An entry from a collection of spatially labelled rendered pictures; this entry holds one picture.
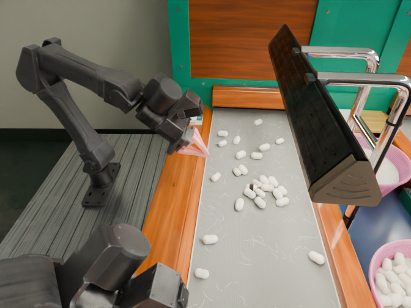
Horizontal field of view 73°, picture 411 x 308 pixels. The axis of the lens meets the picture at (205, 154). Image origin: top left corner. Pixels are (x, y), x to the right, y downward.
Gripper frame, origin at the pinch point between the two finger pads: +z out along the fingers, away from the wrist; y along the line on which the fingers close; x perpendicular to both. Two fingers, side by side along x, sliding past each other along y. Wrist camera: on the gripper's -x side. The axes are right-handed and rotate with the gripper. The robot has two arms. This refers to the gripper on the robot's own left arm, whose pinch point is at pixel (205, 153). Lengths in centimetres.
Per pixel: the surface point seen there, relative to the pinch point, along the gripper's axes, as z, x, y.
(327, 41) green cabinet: 18, -37, 45
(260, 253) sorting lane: 18.6, -0.1, -20.0
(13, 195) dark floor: -45, 149, 57
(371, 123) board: 49, -30, 34
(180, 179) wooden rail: 0.7, 11.6, -0.4
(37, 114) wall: -69, 137, 118
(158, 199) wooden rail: -2.9, 14.6, -8.4
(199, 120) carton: 0.7, 8.9, 29.6
